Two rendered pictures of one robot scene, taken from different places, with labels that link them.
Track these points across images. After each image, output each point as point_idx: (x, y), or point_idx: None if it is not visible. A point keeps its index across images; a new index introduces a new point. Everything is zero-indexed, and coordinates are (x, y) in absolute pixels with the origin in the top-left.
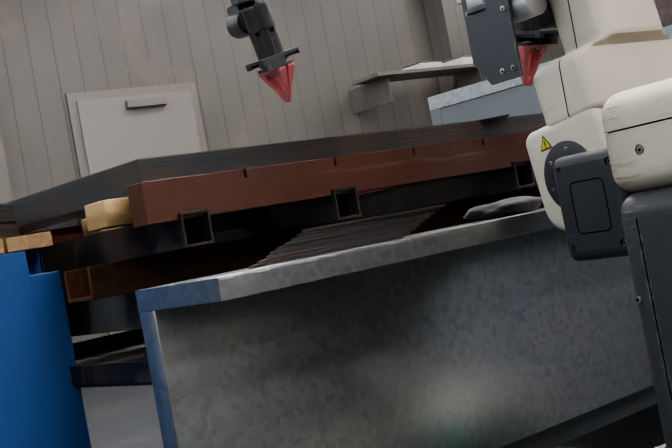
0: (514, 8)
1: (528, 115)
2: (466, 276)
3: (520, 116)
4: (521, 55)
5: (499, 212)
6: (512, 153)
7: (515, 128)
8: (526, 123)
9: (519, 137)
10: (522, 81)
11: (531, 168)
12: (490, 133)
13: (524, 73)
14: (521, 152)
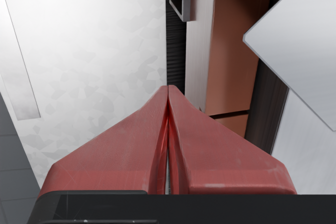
0: None
1: (270, 154)
2: None
3: (276, 130)
4: (118, 140)
5: None
6: None
7: (267, 90)
8: (263, 131)
9: (207, 26)
10: (175, 89)
11: (177, 11)
12: None
13: (148, 100)
14: (195, 9)
